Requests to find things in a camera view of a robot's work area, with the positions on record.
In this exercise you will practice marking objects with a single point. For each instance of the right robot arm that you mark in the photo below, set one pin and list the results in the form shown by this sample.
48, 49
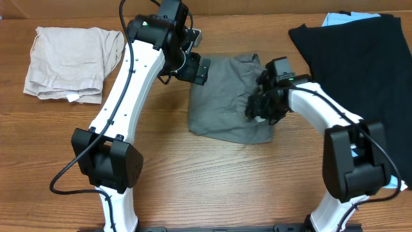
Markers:
355, 166

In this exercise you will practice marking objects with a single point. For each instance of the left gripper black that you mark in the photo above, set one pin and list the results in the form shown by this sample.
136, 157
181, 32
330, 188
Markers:
189, 73

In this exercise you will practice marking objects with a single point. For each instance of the black garment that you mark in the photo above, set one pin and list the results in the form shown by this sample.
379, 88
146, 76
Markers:
370, 74

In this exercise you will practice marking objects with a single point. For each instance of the folded beige shorts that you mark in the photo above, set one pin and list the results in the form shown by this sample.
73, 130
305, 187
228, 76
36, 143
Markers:
72, 63

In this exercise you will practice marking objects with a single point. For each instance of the grey shorts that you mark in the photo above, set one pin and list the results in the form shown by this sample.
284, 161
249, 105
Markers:
217, 109

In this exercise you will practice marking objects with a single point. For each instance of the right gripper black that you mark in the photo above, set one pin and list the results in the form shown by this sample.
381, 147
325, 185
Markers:
256, 107

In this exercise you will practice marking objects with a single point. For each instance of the light blue garment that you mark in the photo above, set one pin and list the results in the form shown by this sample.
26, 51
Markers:
344, 18

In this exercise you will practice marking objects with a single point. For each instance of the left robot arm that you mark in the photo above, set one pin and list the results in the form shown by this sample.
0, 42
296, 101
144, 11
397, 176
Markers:
157, 45

